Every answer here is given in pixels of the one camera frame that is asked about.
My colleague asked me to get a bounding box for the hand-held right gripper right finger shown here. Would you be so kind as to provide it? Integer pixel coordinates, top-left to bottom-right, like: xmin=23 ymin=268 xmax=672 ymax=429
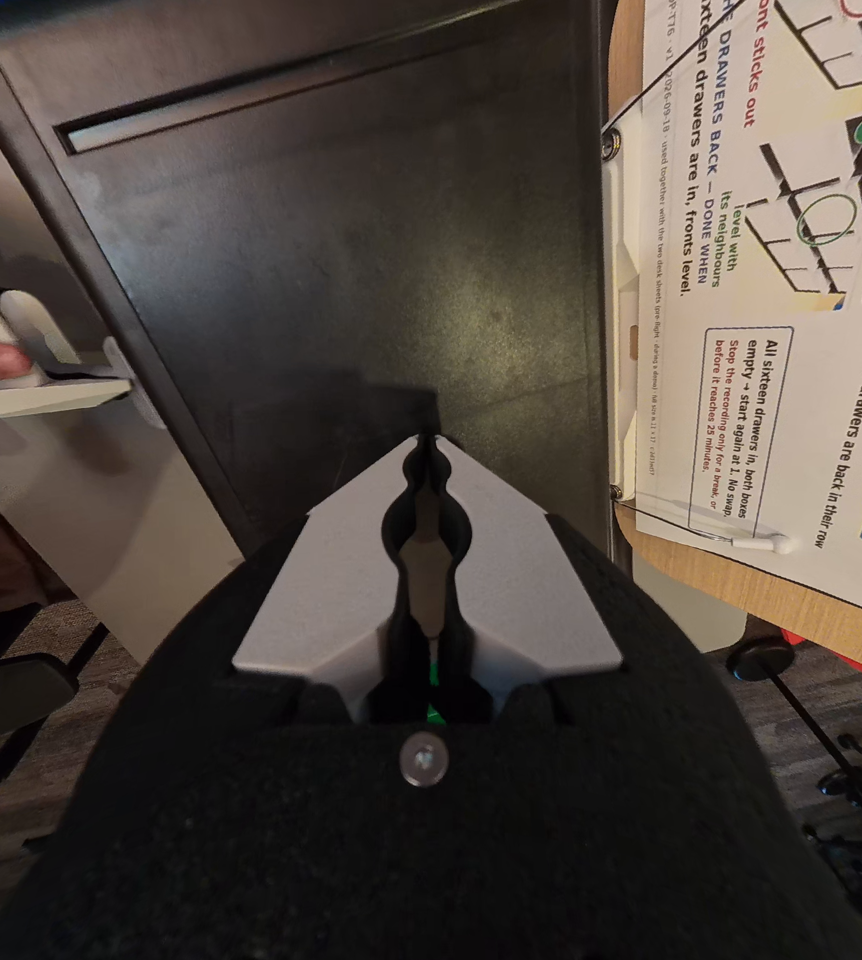
xmin=434 ymin=435 xmax=624 ymax=723

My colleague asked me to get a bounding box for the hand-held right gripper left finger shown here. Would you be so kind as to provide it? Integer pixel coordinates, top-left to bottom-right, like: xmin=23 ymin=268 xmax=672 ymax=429
xmin=232 ymin=435 xmax=429 ymax=723

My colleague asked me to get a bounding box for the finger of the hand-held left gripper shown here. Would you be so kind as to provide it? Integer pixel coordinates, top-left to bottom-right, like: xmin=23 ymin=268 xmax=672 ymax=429
xmin=0 ymin=375 xmax=134 ymax=426
xmin=104 ymin=336 xmax=167 ymax=431

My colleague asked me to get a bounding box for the black drawer cabinet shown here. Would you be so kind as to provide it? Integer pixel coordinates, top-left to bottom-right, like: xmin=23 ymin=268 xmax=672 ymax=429
xmin=0 ymin=0 xmax=630 ymax=560

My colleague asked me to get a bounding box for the white table leg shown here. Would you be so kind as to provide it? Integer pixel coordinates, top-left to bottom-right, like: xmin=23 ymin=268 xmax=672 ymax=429
xmin=629 ymin=551 xmax=748 ymax=655

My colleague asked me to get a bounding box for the white plastic sheet holder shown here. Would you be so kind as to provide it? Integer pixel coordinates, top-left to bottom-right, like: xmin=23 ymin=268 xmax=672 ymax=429
xmin=600 ymin=97 xmax=643 ymax=504

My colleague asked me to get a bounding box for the red object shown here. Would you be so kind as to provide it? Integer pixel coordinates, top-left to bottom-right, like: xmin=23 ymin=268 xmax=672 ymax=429
xmin=779 ymin=630 xmax=862 ymax=708

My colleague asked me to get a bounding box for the printed instruction sheet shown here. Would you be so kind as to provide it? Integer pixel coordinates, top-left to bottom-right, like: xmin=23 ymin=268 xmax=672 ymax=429
xmin=635 ymin=0 xmax=862 ymax=628

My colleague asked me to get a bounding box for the black chair base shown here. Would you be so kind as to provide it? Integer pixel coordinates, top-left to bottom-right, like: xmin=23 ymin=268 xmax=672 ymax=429
xmin=725 ymin=637 xmax=862 ymax=960

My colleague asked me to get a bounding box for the thin wire with white tip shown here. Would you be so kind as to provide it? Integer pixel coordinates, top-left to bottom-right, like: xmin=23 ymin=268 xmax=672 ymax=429
xmin=613 ymin=487 xmax=804 ymax=557

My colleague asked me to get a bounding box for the thin black cord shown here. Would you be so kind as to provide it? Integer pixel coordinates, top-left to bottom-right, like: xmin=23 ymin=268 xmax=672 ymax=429
xmin=609 ymin=0 xmax=741 ymax=144

